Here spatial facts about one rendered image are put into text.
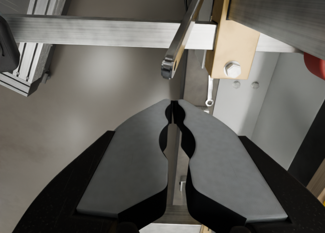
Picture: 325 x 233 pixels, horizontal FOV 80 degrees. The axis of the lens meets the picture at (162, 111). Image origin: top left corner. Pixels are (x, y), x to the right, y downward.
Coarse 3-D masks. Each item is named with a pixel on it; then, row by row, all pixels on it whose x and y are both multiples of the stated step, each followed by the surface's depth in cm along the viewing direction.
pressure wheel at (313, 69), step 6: (306, 54) 23; (306, 60) 23; (312, 60) 22; (318, 60) 21; (324, 60) 21; (306, 66) 24; (312, 66) 23; (318, 66) 21; (324, 66) 21; (312, 72) 24; (318, 72) 22; (324, 72) 21; (324, 78) 22
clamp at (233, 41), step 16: (224, 0) 21; (224, 16) 22; (224, 32) 23; (240, 32) 23; (256, 32) 23; (224, 48) 24; (240, 48) 24; (208, 64) 27; (224, 64) 25; (240, 64) 25
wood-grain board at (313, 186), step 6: (324, 162) 32; (318, 168) 33; (324, 168) 32; (318, 174) 33; (324, 174) 32; (312, 180) 35; (318, 180) 33; (324, 180) 32; (312, 186) 35; (318, 186) 33; (324, 186) 32; (312, 192) 35; (318, 192) 33; (324, 192) 33; (318, 198) 33; (324, 198) 33
